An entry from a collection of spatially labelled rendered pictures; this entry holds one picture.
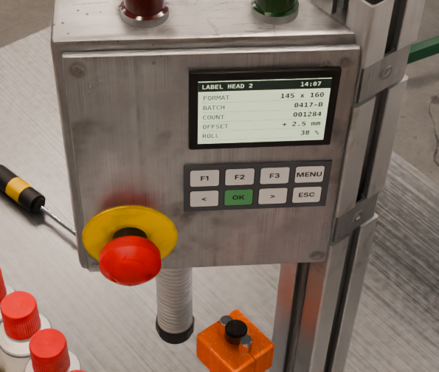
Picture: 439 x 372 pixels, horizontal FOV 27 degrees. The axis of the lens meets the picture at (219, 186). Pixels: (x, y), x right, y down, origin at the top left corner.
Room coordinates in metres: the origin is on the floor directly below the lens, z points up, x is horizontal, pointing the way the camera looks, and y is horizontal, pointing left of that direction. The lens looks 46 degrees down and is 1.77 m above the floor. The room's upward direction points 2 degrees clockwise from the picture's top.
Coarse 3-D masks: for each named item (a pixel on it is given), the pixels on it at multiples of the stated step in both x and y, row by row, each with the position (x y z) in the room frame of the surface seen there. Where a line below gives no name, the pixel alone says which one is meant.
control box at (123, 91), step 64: (64, 0) 0.42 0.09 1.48; (192, 0) 0.42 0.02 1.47; (64, 64) 0.38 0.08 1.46; (128, 64) 0.38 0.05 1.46; (192, 64) 0.39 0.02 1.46; (256, 64) 0.39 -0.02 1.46; (320, 64) 0.39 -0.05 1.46; (64, 128) 0.39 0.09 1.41; (128, 128) 0.38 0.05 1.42; (128, 192) 0.38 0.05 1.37; (192, 256) 0.39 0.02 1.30; (256, 256) 0.39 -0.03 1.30; (320, 256) 0.39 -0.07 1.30
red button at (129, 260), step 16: (112, 240) 0.37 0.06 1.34; (128, 240) 0.36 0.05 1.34; (144, 240) 0.37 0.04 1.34; (112, 256) 0.36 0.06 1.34; (128, 256) 0.35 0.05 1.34; (144, 256) 0.36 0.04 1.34; (160, 256) 0.36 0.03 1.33; (112, 272) 0.35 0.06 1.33; (128, 272) 0.35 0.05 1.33; (144, 272) 0.35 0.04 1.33
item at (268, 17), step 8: (256, 0) 0.41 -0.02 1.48; (264, 0) 0.41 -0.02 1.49; (272, 0) 0.41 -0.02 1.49; (280, 0) 0.41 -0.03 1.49; (288, 0) 0.41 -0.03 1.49; (296, 0) 0.42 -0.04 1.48; (256, 8) 0.41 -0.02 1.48; (264, 8) 0.41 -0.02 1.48; (272, 8) 0.41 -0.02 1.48; (280, 8) 0.41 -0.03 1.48; (288, 8) 0.41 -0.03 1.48; (296, 8) 0.41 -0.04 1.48; (256, 16) 0.41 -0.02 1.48; (264, 16) 0.41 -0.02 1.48; (272, 16) 0.41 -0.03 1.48; (280, 16) 0.41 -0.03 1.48; (288, 16) 0.41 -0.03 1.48; (296, 16) 0.41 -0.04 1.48; (272, 24) 0.41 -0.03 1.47
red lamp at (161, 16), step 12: (132, 0) 0.40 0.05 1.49; (144, 0) 0.40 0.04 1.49; (156, 0) 0.40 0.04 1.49; (120, 12) 0.41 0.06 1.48; (132, 12) 0.40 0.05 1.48; (144, 12) 0.40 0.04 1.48; (156, 12) 0.40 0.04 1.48; (168, 12) 0.41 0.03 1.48; (132, 24) 0.40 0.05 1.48; (144, 24) 0.40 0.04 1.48; (156, 24) 0.40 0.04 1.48
